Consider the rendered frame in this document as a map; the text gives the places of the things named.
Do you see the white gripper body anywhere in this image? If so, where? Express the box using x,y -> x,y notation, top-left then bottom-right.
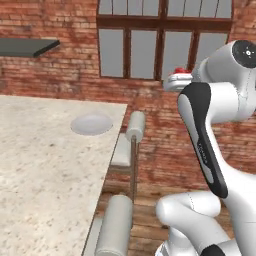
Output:
162,72 -> 195,94

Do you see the red steak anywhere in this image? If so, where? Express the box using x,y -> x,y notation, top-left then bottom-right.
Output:
174,67 -> 192,75

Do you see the grey round plate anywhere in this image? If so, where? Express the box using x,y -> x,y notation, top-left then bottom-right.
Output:
69,111 -> 114,137

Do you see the brown framed window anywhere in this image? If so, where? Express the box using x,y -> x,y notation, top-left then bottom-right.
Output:
96,0 -> 235,82

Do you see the grey cushioned bar stool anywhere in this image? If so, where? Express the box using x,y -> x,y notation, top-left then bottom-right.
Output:
109,110 -> 147,202
82,194 -> 135,256

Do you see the dark grey wall shelf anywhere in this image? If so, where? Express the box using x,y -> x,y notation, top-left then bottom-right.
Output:
0,37 -> 62,59

